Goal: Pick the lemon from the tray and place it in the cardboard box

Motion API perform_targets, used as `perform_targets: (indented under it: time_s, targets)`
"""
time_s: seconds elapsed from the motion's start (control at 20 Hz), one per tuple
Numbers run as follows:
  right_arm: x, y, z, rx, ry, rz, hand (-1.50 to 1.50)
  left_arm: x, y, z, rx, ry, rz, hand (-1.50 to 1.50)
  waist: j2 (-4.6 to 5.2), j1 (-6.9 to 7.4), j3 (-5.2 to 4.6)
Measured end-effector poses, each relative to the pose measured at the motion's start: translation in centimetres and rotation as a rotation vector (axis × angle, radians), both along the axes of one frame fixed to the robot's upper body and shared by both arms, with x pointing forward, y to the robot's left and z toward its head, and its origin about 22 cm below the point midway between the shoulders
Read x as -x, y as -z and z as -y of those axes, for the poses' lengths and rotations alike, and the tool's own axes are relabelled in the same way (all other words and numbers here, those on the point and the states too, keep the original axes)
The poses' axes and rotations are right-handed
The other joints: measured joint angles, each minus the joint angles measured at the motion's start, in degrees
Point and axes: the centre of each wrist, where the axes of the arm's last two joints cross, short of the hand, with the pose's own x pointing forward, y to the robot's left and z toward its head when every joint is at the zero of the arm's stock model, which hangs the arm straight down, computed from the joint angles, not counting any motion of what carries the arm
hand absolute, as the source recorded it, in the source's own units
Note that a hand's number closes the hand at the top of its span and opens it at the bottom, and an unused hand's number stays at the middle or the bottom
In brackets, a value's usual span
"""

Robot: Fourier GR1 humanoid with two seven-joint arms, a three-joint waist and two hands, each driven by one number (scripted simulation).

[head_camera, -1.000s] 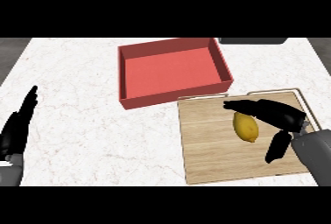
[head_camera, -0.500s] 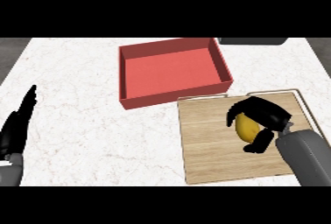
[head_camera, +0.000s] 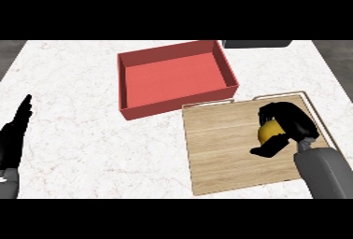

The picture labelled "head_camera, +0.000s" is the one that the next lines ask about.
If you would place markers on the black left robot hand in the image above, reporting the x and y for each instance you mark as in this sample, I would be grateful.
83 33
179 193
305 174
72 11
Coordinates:
17 130

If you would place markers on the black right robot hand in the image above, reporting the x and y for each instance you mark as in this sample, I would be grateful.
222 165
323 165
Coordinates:
296 119

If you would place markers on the yellow lemon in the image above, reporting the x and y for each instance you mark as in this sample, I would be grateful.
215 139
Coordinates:
269 130

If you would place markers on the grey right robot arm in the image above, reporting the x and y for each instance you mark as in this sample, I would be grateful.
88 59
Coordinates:
324 174

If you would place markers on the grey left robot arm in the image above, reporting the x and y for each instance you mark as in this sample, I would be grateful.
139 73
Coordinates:
8 183

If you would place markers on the wooden tray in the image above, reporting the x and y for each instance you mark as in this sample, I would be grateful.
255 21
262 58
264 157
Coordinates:
234 146

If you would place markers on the red cardboard box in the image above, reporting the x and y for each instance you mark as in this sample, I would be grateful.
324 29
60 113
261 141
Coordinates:
176 77

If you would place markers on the dark grey appliance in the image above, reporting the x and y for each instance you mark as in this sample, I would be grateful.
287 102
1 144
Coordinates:
258 43

